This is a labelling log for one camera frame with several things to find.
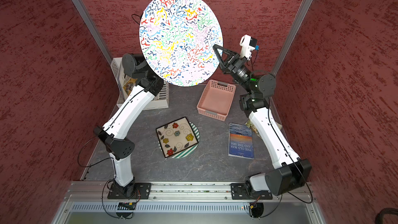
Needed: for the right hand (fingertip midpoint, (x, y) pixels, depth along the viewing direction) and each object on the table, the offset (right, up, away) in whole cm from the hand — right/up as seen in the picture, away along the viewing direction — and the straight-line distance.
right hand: (210, 52), depth 48 cm
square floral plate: (-19, -38, +44) cm, 61 cm away
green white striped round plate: (-11, -45, +39) cm, 61 cm away
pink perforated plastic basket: (+7, -16, +61) cm, 63 cm away
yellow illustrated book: (-48, -6, +44) cm, 66 cm away
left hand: (-9, +8, -8) cm, 14 cm away
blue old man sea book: (+20, -40, +42) cm, 62 cm away
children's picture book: (+30, -34, +49) cm, 66 cm away
